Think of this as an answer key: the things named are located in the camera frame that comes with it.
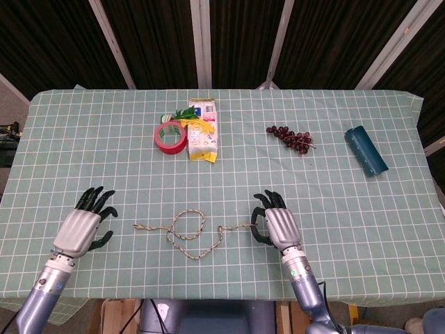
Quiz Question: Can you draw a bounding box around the red tape roll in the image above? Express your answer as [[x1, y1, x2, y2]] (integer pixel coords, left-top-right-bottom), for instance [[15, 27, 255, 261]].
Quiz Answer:
[[154, 121, 188, 155]]

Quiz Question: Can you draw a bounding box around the white frame post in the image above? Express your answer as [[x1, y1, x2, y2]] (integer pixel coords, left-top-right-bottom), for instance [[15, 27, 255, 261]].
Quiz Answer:
[[88, 0, 136, 90], [356, 0, 439, 90], [257, 0, 296, 90], [190, 0, 213, 90]]

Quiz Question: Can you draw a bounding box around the wooden plank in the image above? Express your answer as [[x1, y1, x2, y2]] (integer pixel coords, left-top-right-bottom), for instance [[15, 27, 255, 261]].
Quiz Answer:
[[276, 301, 291, 334]]

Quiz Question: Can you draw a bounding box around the dark pleated curtain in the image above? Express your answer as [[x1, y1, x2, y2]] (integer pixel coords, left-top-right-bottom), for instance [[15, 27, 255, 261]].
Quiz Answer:
[[0, 0, 445, 147]]

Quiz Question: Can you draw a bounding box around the black cable bundle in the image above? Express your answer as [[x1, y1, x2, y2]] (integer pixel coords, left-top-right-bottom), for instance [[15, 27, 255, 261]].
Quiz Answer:
[[0, 121, 22, 168]]

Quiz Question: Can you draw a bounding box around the blue-grey robot torso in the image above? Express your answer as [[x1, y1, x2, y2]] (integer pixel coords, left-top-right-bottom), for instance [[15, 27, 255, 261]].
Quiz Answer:
[[138, 299, 277, 334]]

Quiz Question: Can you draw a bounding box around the green yellow plastic plant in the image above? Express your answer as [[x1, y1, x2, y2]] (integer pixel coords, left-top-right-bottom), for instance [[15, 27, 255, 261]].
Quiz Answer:
[[173, 108, 216, 135]]

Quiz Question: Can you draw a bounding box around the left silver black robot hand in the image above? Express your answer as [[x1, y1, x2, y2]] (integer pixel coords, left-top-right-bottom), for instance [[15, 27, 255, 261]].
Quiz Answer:
[[51, 186, 119, 260]]

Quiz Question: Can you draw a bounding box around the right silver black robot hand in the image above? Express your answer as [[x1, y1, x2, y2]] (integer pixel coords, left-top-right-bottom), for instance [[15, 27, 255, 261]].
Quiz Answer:
[[250, 189, 303, 257]]

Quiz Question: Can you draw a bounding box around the beige speckled braided rope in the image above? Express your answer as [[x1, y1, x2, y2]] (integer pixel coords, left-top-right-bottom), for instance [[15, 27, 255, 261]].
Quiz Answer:
[[133, 208, 260, 261]]

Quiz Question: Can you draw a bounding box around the teal curved plastic tube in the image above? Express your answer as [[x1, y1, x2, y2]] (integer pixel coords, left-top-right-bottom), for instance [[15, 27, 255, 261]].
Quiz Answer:
[[344, 125, 389, 177]]

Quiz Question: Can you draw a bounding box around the green checked tablecloth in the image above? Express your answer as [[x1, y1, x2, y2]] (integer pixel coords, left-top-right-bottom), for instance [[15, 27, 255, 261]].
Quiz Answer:
[[0, 85, 445, 323]]

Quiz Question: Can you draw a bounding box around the dark red grape bunch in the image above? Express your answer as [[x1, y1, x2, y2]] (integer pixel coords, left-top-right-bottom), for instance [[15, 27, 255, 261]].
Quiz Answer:
[[266, 125, 317, 157]]

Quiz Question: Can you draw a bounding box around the white shoe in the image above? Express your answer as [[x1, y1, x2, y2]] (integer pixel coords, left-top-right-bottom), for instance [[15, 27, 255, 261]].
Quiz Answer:
[[405, 317, 434, 334]]

